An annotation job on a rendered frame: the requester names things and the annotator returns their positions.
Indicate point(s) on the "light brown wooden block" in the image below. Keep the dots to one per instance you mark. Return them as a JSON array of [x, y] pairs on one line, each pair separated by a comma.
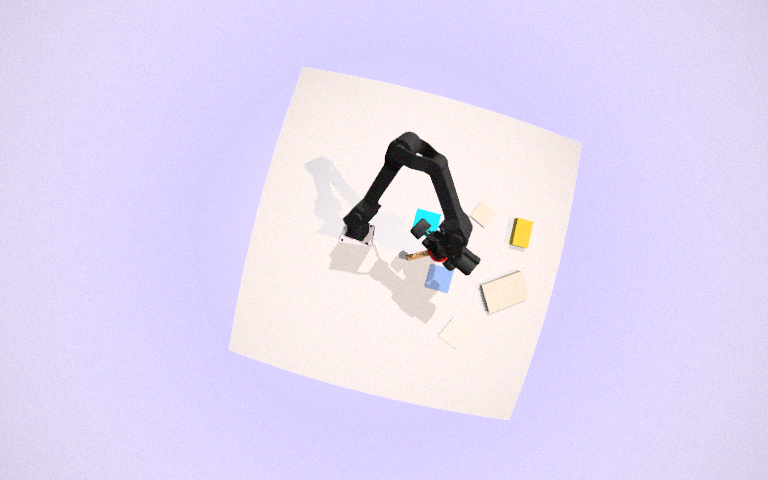
[[417, 255]]

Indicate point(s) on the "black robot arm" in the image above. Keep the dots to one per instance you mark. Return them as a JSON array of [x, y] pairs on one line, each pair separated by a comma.
[[456, 226]]

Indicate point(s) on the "yellow rectangular block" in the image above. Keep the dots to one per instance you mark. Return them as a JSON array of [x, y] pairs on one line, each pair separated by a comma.
[[520, 235]]

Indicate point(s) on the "red cup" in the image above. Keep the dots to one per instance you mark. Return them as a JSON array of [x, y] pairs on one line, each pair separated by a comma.
[[433, 257]]

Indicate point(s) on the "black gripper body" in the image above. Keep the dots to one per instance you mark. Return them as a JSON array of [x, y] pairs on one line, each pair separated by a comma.
[[421, 229]]

